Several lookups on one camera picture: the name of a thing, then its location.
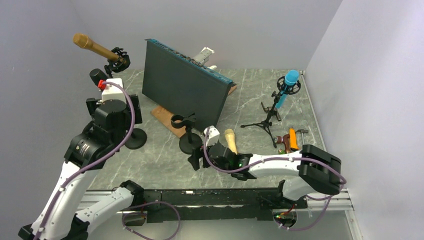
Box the black desk stand with clip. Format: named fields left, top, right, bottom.
left=170, top=113, right=203, bottom=155

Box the cream beige microphone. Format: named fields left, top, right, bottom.
left=224, top=129, right=238, bottom=155

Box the black desk mic stand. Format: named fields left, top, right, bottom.
left=124, top=128, right=148, bottom=150

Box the black microphone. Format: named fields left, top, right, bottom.
left=89, top=68, right=109, bottom=87

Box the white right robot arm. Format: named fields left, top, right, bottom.
left=187, top=143, right=347, bottom=208

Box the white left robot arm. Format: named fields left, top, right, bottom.
left=18, top=94, right=147, bottom=240

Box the gold microphone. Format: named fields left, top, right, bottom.
left=72, top=33, right=119, bottom=61

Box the black tripod mic stand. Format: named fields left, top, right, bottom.
left=240, top=78, right=302, bottom=148

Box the blue microphone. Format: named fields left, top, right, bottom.
left=276, top=69, right=300, bottom=109

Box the dark metal clamp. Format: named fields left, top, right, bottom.
left=260, top=101, right=282, bottom=122

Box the dark grey server chassis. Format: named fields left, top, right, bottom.
left=142, top=38, right=235, bottom=131

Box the brown pipe fitting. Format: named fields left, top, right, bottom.
left=274, top=134, right=292, bottom=155

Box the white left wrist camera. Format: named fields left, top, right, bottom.
left=97, top=78, right=126, bottom=103

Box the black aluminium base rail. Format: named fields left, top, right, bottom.
left=77, top=187, right=354, bottom=223

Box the black shock mount stand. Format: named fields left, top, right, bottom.
left=104, top=47, right=131, bottom=78

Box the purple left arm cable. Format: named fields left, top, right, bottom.
left=33, top=81, right=136, bottom=240

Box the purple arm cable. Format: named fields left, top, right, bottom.
left=33, top=81, right=136, bottom=240
left=202, top=128, right=347, bottom=232

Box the orange handled tool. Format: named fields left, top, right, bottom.
left=289, top=127, right=300, bottom=151

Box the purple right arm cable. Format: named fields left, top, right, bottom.
left=202, top=128, right=347, bottom=232

